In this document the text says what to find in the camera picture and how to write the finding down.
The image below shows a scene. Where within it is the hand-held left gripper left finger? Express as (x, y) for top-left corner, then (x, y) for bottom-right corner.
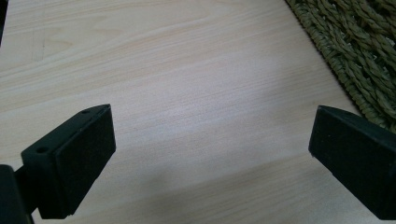
(14, 104), (117, 220)

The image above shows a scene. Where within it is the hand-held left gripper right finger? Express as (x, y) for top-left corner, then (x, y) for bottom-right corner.
(308, 105), (396, 221)

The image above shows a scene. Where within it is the woven green straw mat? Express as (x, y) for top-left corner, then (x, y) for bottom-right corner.
(284, 0), (396, 133)

